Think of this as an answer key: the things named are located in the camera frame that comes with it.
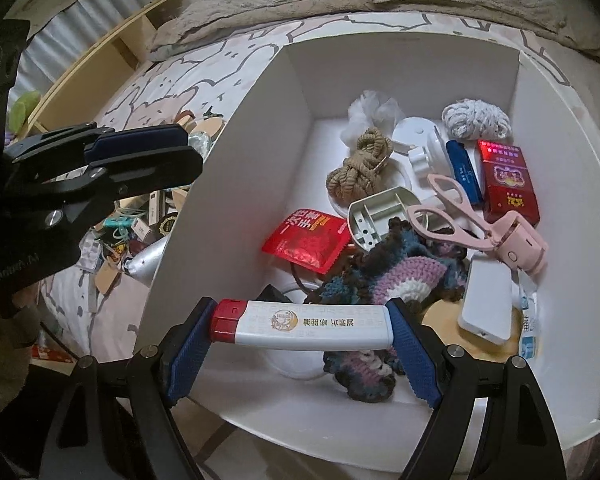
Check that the tan card tag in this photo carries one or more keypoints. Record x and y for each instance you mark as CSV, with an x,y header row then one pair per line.
x,y
109,277

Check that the bear print blanket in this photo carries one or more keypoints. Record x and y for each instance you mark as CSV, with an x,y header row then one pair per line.
x,y
220,70

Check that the grey-white plastic bracket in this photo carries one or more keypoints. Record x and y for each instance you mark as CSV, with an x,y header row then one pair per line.
x,y
380,215

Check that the light round wooden coaster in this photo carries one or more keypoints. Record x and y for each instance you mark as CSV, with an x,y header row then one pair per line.
x,y
445,330

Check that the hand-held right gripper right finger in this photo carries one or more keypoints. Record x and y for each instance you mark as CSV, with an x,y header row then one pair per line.
x,y
415,355

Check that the wooden headboard shelf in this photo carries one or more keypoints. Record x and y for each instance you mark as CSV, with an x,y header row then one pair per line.
x,y
110,55

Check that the red printed box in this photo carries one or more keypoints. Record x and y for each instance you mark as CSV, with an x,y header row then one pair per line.
x,y
510,185

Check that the white round dish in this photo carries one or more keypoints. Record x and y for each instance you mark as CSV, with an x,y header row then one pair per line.
x,y
295,360

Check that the pale plastic case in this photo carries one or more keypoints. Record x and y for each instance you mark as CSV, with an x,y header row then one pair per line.
x,y
485,300

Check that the pale window curtain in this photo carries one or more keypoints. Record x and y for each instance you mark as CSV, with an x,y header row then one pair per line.
x,y
80,15

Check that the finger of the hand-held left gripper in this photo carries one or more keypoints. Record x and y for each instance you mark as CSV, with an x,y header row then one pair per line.
x,y
155,170
140,139

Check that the red flat box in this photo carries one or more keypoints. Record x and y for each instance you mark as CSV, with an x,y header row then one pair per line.
x,y
52,354

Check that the blue rectangular case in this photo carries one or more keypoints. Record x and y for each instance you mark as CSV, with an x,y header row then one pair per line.
x,y
464,172

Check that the green plush toy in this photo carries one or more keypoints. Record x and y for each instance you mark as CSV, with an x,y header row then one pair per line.
x,y
22,110

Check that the white cardboard box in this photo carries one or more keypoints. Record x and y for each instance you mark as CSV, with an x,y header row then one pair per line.
x,y
240,160

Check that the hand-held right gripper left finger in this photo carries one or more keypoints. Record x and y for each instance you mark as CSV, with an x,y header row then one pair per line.
x,y
190,350

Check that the pink handheld gadget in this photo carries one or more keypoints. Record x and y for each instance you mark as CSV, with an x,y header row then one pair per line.
x,y
522,250

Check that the white tube with red cap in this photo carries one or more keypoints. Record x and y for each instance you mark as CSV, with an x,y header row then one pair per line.
x,y
305,324

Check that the multicolour crochet cloth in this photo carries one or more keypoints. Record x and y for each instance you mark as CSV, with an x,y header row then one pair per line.
x,y
395,270

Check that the white and blue sachet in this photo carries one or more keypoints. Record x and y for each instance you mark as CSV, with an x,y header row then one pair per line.
x,y
528,325

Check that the red foil packet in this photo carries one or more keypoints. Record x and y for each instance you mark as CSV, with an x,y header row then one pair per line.
x,y
305,240

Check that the crumpled clear plastic wrap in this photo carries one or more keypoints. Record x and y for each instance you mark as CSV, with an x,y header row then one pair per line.
x,y
370,112

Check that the flat fuzzy beige pillow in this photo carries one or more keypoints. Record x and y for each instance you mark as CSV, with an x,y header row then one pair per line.
x,y
240,20

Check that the white round plastic gadget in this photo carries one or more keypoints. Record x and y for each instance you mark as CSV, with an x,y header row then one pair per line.
x,y
422,147

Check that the clear plastic package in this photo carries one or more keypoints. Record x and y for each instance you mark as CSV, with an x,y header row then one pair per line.
x,y
90,255

